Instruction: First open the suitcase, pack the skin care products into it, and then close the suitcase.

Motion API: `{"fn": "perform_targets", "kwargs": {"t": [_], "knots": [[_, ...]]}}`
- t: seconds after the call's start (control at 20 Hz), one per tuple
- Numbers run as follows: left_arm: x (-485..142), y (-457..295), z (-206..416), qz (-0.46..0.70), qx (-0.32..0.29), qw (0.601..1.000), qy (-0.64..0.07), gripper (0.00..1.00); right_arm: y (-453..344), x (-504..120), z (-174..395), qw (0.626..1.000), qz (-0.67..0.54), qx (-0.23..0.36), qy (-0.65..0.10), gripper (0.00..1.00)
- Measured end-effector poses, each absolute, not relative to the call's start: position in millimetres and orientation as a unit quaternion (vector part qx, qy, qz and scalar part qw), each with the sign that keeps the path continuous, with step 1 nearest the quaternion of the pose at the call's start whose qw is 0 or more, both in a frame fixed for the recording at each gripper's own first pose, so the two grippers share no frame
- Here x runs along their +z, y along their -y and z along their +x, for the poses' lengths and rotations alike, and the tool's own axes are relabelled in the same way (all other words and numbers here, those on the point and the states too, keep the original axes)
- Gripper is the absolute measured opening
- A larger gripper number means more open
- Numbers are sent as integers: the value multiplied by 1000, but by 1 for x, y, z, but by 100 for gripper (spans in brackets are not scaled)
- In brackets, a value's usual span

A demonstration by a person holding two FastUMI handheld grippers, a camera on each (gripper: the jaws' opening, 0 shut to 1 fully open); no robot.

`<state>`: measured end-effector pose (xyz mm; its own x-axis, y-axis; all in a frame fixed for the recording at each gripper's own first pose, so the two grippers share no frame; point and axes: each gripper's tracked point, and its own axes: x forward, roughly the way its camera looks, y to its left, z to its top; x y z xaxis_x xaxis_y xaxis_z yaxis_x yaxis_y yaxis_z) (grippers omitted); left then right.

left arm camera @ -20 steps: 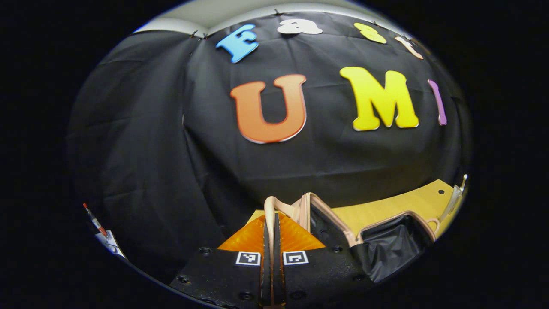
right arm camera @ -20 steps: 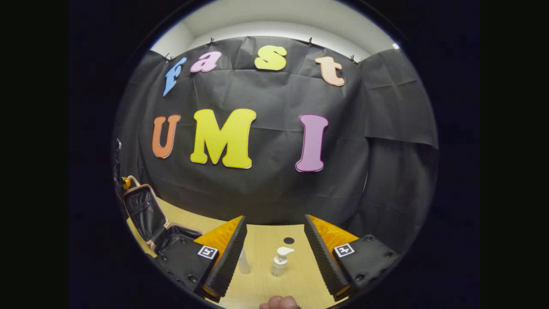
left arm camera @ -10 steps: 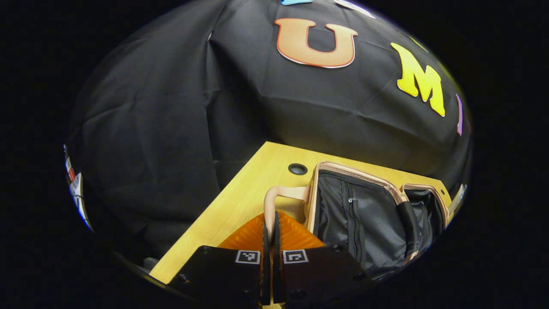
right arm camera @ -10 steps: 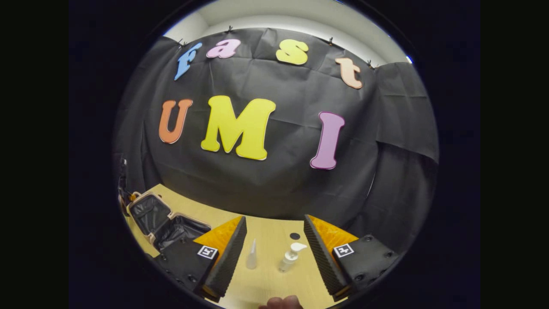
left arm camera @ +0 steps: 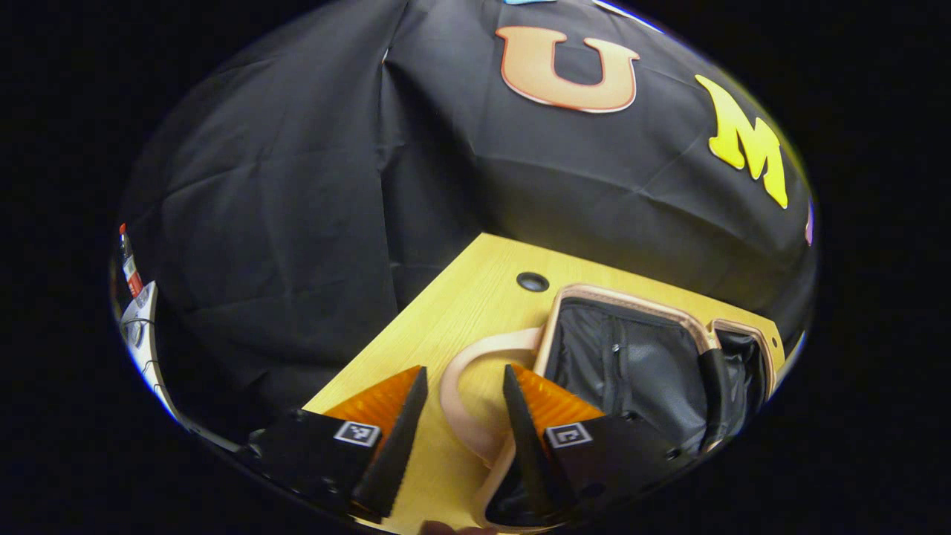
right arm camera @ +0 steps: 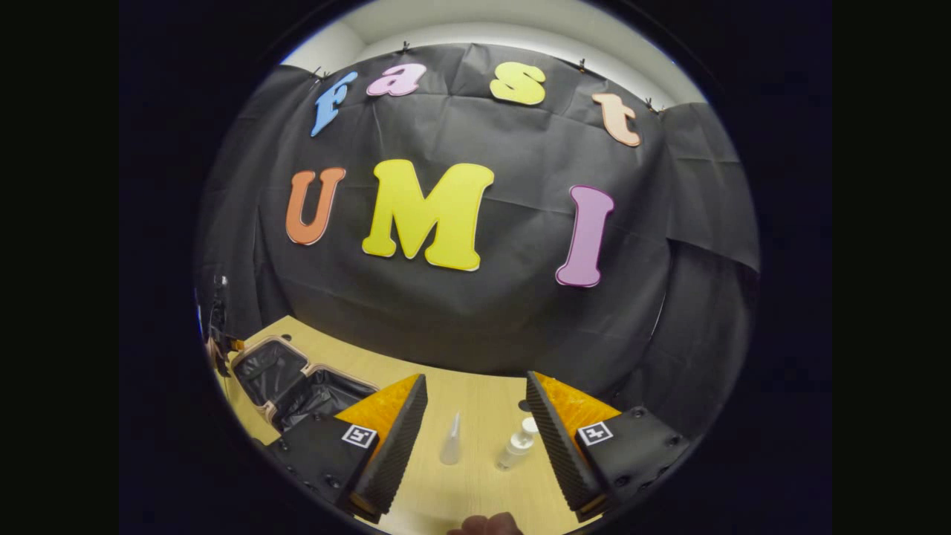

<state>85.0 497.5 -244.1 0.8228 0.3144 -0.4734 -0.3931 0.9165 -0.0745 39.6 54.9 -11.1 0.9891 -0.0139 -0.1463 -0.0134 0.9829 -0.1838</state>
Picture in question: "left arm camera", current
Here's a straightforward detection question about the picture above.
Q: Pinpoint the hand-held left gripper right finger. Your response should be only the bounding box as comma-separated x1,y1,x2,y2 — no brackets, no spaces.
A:
503,363,701,522

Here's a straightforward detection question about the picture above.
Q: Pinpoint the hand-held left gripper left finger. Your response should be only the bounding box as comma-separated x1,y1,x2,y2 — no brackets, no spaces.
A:
247,365,429,519

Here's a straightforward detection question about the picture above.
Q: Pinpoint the white stand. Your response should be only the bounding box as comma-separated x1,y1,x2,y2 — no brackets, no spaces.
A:
119,281,181,418

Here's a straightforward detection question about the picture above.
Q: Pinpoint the black backdrop cloth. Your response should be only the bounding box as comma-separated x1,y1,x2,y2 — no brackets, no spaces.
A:
119,0,818,447

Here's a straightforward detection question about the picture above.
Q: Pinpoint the red and white object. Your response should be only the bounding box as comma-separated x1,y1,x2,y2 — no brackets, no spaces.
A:
117,223,144,299

